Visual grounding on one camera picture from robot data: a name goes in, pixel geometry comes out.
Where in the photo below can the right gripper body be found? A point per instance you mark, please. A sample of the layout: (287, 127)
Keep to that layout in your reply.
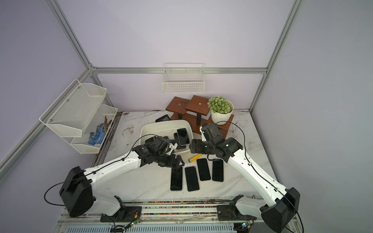
(203, 147)

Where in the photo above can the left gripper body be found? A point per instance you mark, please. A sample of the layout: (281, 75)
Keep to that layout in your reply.
(167, 160)

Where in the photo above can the dark phone bottom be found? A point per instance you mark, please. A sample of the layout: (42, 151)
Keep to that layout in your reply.
(179, 147)

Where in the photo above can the clear case phone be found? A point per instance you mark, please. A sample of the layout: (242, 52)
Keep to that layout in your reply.
(176, 179)

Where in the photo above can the white plastic storage box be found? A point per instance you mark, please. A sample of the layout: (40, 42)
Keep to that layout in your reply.
(164, 128)

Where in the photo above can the light blue case phone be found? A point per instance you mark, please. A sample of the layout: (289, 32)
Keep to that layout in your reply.
(203, 170)

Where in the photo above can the pink case phone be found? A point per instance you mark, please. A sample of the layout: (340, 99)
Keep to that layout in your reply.
(192, 179)

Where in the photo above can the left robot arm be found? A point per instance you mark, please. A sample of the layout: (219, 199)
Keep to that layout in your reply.
(80, 190)

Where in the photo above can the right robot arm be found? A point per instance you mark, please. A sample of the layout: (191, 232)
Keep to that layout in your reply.
(278, 204)

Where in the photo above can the blue yellow garden rake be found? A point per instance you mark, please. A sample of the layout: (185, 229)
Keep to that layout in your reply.
(194, 158)

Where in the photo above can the brown wooden tiered stand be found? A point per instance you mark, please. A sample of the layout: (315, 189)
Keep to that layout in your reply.
(197, 112)

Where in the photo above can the black plastic scoop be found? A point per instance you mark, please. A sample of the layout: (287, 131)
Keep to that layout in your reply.
(163, 118)

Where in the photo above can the white pot green plant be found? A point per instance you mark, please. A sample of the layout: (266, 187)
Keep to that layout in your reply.
(221, 109)

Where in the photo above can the blue cloth in shelf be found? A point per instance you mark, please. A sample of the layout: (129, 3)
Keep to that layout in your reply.
(97, 137)

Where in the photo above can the white mesh two-tier shelf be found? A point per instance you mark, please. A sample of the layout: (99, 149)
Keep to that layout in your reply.
(78, 111)

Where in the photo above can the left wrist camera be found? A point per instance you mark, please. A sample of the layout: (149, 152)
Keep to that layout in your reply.
(160, 145)

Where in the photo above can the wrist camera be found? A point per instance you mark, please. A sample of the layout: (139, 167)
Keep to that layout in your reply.
(160, 145)
(211, 133)

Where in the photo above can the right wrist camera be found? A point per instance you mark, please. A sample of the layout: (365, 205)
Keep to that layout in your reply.
(211, 133)

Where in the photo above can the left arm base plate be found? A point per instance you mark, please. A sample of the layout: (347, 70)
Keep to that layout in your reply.
(124, 214)

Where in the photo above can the white wire wall basket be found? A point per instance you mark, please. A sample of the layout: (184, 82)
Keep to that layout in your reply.
(183, 78)

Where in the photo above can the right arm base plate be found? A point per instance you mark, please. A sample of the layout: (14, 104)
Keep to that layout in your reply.
(236, 212)

